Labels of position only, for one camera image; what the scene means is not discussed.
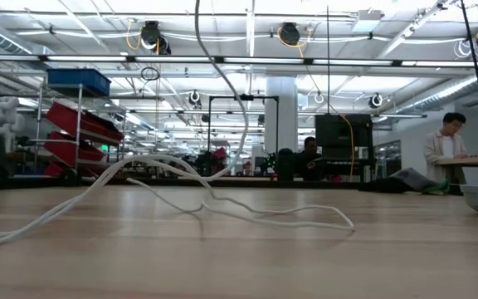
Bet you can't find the white cord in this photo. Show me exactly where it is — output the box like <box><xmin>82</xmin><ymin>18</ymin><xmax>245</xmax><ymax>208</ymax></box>
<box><xmin>0</xmin><ymin>0</ymin><xmax>356</xmax><ymax>252</ymax></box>

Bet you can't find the black cylinder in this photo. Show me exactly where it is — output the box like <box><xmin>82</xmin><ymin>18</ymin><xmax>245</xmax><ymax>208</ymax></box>
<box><xmin>277</xmin><ymin>148</ymin><xmax>295</xmax><ymax>182</ymax></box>

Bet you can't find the white building column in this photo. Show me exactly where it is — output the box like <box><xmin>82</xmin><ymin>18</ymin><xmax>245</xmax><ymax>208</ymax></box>
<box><xmin>263</xmin><ymin>76</ymin><xmax>300</xmax><ymax>174</ymax></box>

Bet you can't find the black cabinet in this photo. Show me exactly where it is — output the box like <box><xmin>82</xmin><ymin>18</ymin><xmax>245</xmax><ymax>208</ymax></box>
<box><xmin>314</xmin><ymin>113</ymin><xmax>375</xmax><ymax>182</ymax></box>

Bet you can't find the thin black vertical rod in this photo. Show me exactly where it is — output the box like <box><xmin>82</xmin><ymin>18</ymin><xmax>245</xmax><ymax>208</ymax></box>
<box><xmin>325</xmin><ymin>6</ymin><xmax>331</xmax><ymax>115</ymax></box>

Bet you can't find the metal shelf rack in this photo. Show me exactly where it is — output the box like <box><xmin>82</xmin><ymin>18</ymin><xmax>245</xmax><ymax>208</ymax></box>
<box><xmin>31</xmin><ymin>82</ymin><xmax>128</xmax><ymax>179</ymax></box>

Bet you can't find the black grey work glove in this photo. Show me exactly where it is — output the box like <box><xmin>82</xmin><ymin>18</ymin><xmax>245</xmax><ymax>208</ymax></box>
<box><xmin>358</xmin><ymin>167</ymin><xmax>441</xmax><ymax>195</ymax></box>

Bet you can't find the red storage bin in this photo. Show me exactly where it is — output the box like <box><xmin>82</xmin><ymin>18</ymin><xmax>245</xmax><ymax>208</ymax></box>
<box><xmin>45</xmin><ymin>101</ymin><xmax>124</xmax><ymax>142</ymax></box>
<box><xmin>42</xmin><ymin>131</ymin><xmax>107</xmax><ymax>163</ymax></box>
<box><xmin>42</xmin><ymin>161</ymin><xmax>120</xmax><ymax>179</ymax></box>

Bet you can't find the blue storage bin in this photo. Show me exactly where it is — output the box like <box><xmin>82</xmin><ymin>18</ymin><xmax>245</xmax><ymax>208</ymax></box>
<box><xmin>46</xmin><ymin>67</ymin><xmax>112</xmax><ymax>97</ymax></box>

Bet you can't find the small green object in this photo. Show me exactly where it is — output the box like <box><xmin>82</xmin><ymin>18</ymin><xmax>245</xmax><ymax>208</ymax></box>
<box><xmin>420</xmin><ymin>179</ymin><xmax>451</xmax><ymax>196</ymax></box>

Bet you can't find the standing person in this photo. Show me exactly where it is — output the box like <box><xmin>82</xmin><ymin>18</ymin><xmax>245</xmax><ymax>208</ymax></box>
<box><xmin>424</xmin><ymin>111</ymin><xmax>475</xmax><ymax>186</ymax></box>

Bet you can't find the wooden desk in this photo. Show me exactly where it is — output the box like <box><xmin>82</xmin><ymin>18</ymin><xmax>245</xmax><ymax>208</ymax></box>
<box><xmin>437</xmin><ymin>154</ymin><xmax>478</xmax><ymax>168</ymax></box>

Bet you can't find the black background rig frame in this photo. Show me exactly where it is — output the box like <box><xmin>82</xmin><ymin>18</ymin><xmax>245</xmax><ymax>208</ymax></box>
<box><xmin>207</xmin><ymin>93</ymin><xmax>280</xmax><ymax>179</ymax></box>

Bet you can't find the yellow hanging cable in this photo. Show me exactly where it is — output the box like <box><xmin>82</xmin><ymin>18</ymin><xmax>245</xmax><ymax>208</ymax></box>
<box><xmin>276</xmin><ymin>27</ymin><xmax>355</xmax><ymax>178</ymax></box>

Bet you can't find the black hanging cable loop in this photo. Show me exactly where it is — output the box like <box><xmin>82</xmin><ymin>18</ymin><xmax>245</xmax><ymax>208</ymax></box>
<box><xmin>140</xmin><ymin>66</ymin><xmax>161</xmax><ymax>82</ymax></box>

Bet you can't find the black aluminium table frame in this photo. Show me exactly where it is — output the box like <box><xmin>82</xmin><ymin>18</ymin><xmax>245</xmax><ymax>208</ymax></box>
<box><xmin>0</xmin><ymin>176</ymin><xmax>363</xmax><ymax>191</ymax></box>

